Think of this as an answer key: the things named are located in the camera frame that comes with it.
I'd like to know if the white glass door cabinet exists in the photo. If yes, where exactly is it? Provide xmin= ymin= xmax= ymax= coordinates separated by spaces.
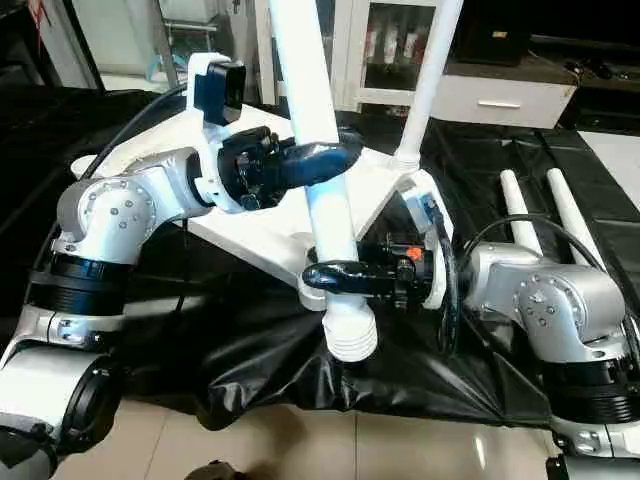
xmin=253 ymin=0 xmax=452 ymax=115

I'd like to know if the black work mat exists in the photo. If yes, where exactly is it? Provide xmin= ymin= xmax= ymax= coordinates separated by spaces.
xmin=0 ymin=84 xmax=640 ymax=434

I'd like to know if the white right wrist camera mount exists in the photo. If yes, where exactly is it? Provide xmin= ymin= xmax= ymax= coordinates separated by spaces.
xmin=397 ymin=171 xmax=457 ymax=310

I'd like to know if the white plastic table leg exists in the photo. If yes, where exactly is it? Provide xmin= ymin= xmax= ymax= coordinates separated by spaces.
xmin=388 ymin=0 xmax=465 ymax=172
xmin=545 ymin=167 xmax=607 ymax=272
xmin=266 ymin=0 xmax=380 ymax=365
xmin=499 ymin=168 xmax=542 ymax=251

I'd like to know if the black speaker box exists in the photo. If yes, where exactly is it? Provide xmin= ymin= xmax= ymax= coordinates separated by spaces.
xmin=460 ymin=0 xmax=532 ymax=67

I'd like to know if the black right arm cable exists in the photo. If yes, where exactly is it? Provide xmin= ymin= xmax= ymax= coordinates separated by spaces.
xmin=433 ymin=207 xmax=631 ymax=360

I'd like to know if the metal framed glass panel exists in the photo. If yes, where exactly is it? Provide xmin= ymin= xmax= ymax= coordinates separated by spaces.
xmin=42 ymin=0 xmax=107 ymax=92

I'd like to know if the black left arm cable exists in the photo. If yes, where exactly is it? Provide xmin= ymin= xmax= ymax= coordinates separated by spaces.
xmin=29 ymin=83 xmax=194 ymax=351

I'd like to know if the white drawer unit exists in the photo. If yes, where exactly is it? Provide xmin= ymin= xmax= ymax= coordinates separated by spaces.
xmin=430 ymin=62 xmax=577 ymax=132

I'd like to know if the white plastic table top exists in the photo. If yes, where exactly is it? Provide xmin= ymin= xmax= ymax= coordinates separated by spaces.
xmin=69 ymin=106 xmax=442 ymax=315

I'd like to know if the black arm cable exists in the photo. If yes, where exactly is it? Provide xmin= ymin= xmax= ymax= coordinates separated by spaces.
xmin=29 ymin=83 xmax=194 ymax=351
xmin=433 ymin=207 xmax=631 ymax=360

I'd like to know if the teal plastic bag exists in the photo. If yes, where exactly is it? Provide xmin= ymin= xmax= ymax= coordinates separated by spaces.
xmin=146 ymin=51 xmax=190 ymax=82

